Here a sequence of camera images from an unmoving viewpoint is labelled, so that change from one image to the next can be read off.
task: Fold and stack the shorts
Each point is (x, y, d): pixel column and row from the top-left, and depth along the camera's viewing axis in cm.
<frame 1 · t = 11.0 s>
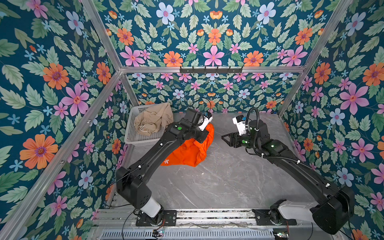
left hand: (209, 129, 75), fingers closed
right hand: (225, 134, 74), fingers open
orange shorts: (190, 153, 92), point 7 cm above the table
beige shorts: (154, 119, 110), point 7 cm above the table
white plastic laundry basket: (131, 137, 101), point 6 cm above the table

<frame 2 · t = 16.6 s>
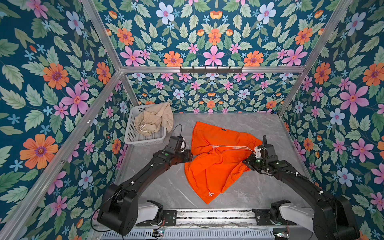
left hand: (192, 152, 83), fingers open
right hand: (241, 160, 85), fingers closed
orange shorts: (217, 157, 94), point 3 cm above the table
the other named things where they were.

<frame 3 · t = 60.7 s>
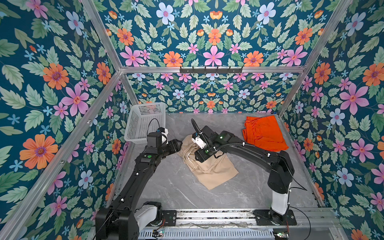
left hand: (180, 140, 79), fingers open
right hand: (199, 153, 82), fingers open
orange shorts: (264, 132, 107), point 3 cm above the table
beige shorts: (211, 172, 88), point 3 cm above the table
the other named things where they were.

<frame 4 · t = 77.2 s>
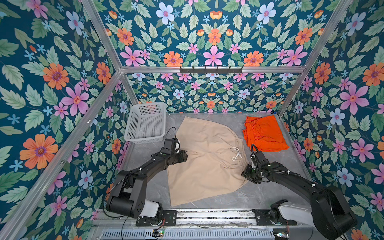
left hand: (186, 152, 90), fingers open
right hand: (242, 174, 87), fingers open
